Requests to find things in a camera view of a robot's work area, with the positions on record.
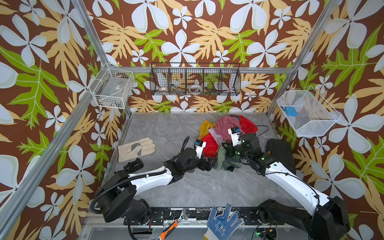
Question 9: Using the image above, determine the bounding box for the light pink cloth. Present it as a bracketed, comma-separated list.
[208, 128, 224, 146]

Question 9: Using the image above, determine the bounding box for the white wire basket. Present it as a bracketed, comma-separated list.
[277, 87, 341, 138]
[90, 68, 135, 109]

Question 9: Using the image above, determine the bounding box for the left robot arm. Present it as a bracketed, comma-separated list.
[90, 137, 217, 223]

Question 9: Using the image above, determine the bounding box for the beige work glove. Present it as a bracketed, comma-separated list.
[118, 137, 156, 163]

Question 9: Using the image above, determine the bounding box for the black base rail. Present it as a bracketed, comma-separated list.
[123, 206, 271, 226]

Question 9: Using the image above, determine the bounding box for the yellow cloth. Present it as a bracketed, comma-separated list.
[198, 120, 216, 140]

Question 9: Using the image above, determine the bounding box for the blue dotted work glove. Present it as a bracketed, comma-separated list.
[203, 204, 244, 240]

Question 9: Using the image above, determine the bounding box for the white wire basket right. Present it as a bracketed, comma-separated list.
[277, 87, 341, 138]

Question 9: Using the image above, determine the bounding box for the black wire basket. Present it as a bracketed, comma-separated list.
[149, 62, 242, 96]

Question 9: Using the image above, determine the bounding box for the white wire basket left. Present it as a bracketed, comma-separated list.
[90, 68, 135, 109]

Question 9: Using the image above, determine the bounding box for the olive green cloth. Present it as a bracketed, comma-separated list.
[213, 146, 241, 172]

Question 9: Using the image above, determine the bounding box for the red cloth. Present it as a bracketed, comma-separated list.
[201, 115, 258, 158]

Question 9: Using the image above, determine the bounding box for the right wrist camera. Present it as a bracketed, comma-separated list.
[228, 126, 242, 147]

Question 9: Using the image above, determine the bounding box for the dusty pink ribbed cloth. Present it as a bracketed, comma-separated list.
[215, 115, 241, 142]

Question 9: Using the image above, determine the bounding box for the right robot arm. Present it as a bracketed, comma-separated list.
[225, 130, 351, 240]

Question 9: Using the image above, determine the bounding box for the orange handled wrench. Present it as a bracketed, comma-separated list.
[156, 208, 190, 240]

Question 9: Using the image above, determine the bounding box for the blue object in basket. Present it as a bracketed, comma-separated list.
[282, 106, 298, 117]

